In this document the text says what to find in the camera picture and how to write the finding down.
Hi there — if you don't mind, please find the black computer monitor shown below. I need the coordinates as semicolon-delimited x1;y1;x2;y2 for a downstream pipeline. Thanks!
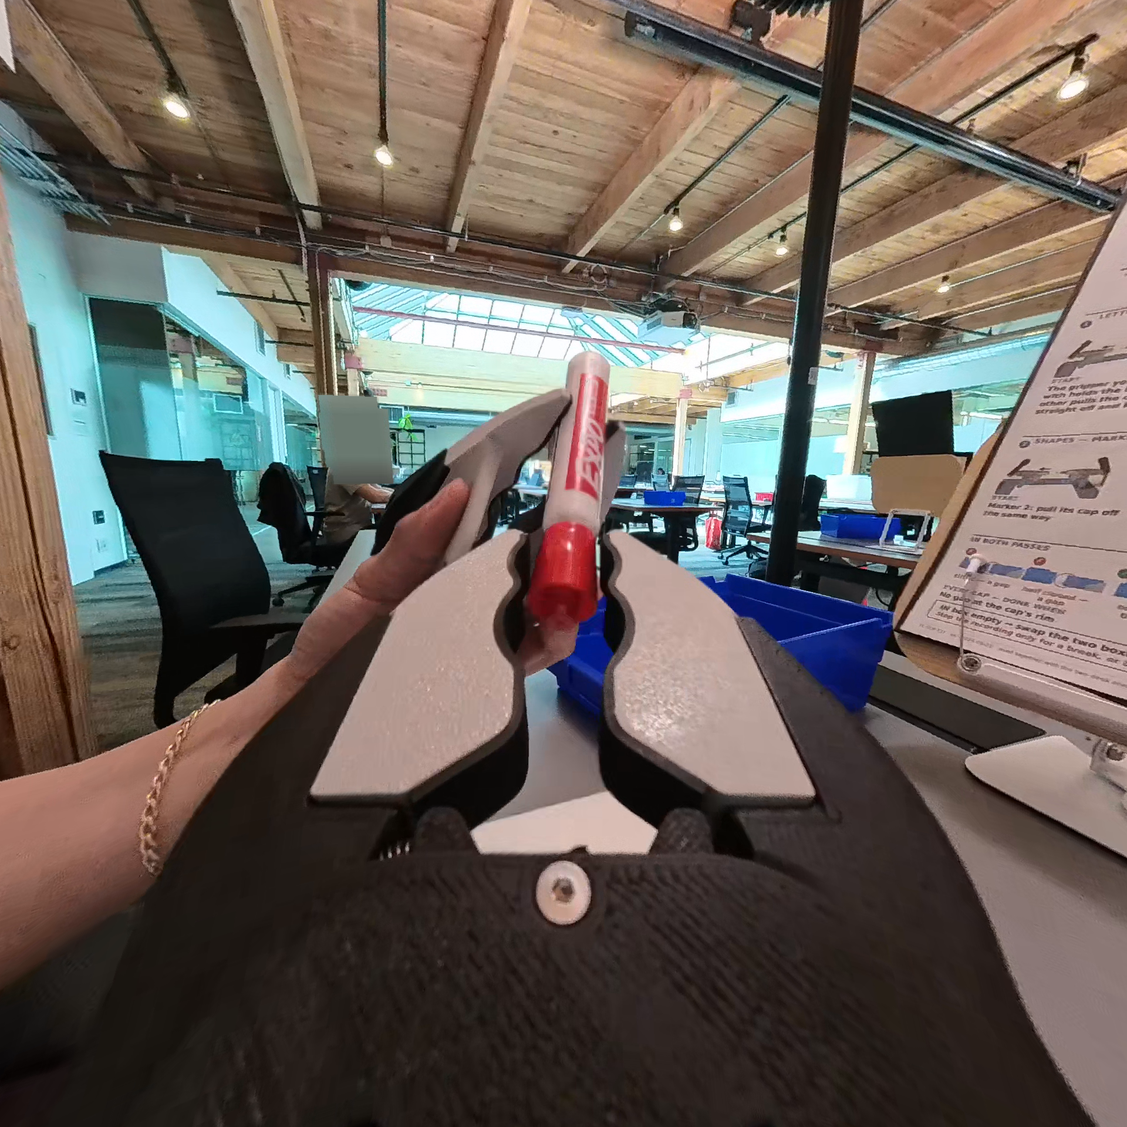
872;389;954;459

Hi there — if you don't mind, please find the wooden post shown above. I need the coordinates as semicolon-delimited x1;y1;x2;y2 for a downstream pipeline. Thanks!
0;176;94;776

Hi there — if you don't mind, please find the white clipboard stand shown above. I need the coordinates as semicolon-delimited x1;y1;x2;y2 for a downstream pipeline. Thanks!
963;670;1127;860

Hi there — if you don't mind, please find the clipboard instruction sheet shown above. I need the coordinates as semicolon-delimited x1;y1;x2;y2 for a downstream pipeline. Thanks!
898;203;1127;679

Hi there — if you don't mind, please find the instruction sheet on stand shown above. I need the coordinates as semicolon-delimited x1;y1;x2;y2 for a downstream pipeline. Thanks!
894;203;1127;733

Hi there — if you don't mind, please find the gold chain bracelet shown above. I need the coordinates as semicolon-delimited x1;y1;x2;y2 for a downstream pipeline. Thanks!
138;699;220;877

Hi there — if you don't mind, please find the ceiling projector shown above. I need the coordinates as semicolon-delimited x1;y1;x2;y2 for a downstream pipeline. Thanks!
639;299;700;345

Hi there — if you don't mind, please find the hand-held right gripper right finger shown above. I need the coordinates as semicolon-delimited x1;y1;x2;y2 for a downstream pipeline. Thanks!
598;530;818;809

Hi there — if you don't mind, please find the blue storage bin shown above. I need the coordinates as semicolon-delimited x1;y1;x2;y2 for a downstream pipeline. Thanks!
547;573;895;714

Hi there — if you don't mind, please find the red marker cap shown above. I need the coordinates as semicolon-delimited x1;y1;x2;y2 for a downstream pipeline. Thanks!
526;519;601;628

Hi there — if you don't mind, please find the black metal pole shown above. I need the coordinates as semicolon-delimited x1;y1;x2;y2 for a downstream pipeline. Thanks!
766;0;864;586

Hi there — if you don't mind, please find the black ceiling track rail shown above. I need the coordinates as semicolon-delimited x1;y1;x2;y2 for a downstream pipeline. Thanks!
616;0;1119;212

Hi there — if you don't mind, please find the white whiteboard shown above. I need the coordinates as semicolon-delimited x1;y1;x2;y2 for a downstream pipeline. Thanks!
471;788;659;855

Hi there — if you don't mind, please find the person's left hand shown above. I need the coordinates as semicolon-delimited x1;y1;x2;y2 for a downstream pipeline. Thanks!
189;479;476;789

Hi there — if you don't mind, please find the black office chair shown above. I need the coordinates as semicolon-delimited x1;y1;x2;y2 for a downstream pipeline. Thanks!
98;451;305;727

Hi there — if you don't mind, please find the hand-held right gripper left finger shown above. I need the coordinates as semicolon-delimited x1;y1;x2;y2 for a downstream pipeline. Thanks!
309;529;530;806

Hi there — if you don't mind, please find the red dry-erase marker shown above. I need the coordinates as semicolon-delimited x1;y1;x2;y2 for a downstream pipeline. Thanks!
547;350;615;530

